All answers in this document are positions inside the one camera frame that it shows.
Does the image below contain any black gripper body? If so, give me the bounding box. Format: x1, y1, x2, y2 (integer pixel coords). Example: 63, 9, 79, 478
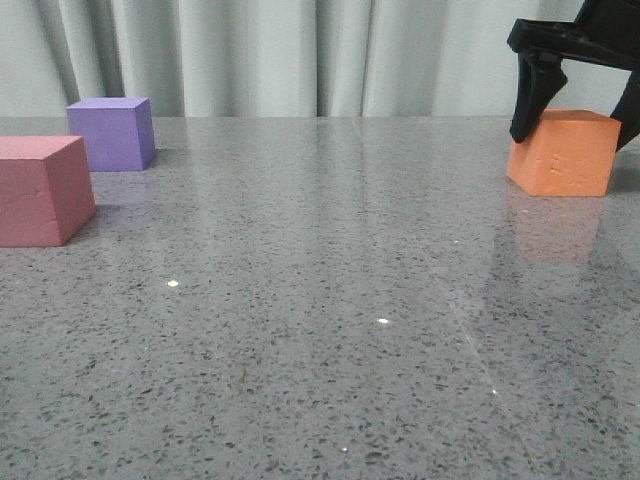
507, 0, 639, 71

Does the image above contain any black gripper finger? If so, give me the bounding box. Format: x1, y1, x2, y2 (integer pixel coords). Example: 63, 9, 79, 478
510, 49, 567, 143
611, 70, 640, 151

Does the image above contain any orange foam cube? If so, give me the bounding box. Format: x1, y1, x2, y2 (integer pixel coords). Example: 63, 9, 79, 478
507, 109, 621, 197

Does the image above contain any grey-green curtain backdrop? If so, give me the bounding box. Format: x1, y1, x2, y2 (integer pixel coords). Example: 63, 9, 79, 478
0, 0, 640, 119

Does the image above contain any purple foam cube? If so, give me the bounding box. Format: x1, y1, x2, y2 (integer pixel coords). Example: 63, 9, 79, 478
66, 97, 156, 172

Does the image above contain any pink foam cube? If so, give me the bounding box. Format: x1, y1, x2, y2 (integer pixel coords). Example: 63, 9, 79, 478
1, 136, 96, 247

